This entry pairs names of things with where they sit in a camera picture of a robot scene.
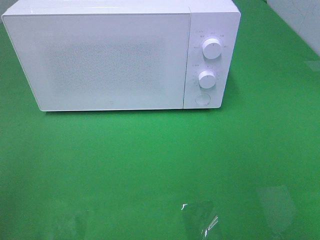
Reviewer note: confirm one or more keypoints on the round white door button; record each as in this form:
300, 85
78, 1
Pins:
203, 99

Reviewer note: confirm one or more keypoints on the white microwave knob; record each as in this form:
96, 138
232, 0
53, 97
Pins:
207, 79
212, 48

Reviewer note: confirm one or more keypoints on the white microwave door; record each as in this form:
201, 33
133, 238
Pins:
91, 62

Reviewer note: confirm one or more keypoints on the white microwave oven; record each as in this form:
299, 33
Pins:
208, 18

